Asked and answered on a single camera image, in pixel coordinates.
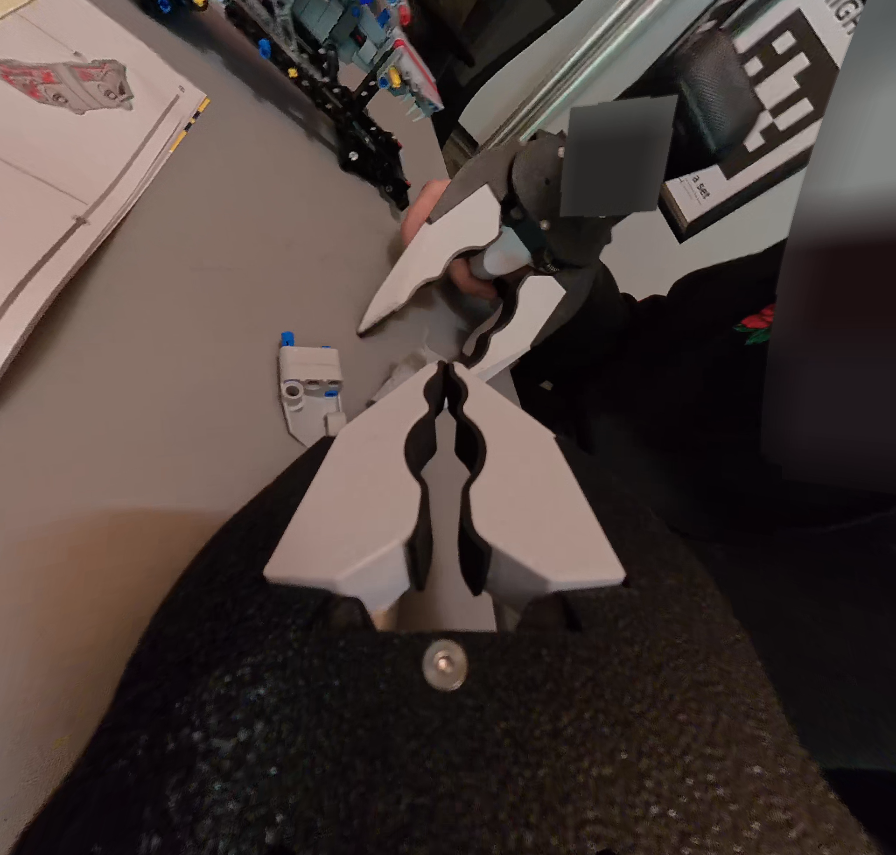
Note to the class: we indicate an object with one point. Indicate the black toy vehicle model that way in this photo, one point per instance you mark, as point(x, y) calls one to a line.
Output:
point(336, 43)

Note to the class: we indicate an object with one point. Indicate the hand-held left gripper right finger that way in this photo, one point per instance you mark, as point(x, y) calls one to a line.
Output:
point(546, 519)

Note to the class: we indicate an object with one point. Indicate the grey desk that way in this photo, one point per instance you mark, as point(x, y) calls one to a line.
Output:
point(175, 274)

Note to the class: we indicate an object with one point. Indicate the grey brick assembly blue pins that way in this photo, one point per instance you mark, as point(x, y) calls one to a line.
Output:
point(308, 379)

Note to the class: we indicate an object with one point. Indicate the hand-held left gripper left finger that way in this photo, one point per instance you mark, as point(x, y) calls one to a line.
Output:
point(350, 519)

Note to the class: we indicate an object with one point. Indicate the black printed sweatshirt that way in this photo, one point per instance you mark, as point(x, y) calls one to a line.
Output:
point(665, 379)

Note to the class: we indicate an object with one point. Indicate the open building instruction booklet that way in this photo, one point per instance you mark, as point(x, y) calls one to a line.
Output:
point(70, 169)

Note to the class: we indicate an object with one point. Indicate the silver metal bar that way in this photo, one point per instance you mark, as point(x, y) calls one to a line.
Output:
point(616, 22)

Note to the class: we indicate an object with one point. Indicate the person's right hand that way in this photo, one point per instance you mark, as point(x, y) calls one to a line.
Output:
point(420, 207)

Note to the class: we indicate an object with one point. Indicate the grey curved toy panel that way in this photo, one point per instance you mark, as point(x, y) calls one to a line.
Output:
point(393, 386)

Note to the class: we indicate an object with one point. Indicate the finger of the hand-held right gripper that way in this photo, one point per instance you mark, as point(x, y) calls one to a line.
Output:
point(448, 239)
point(532, 316)

